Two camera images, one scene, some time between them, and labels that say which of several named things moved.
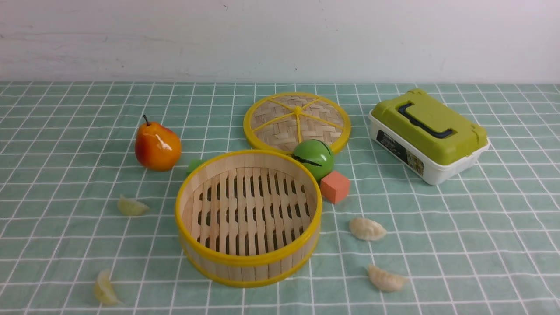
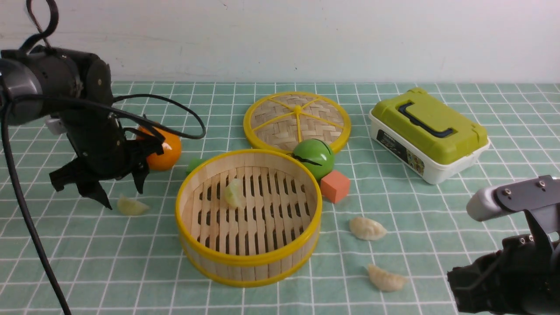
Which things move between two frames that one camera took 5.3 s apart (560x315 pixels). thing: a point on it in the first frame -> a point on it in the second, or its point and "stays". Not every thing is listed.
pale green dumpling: (104, 290) -> (235, 195)
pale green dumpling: (131, 207) stays
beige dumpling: (367, 229) stays
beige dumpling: (384, 281) stays
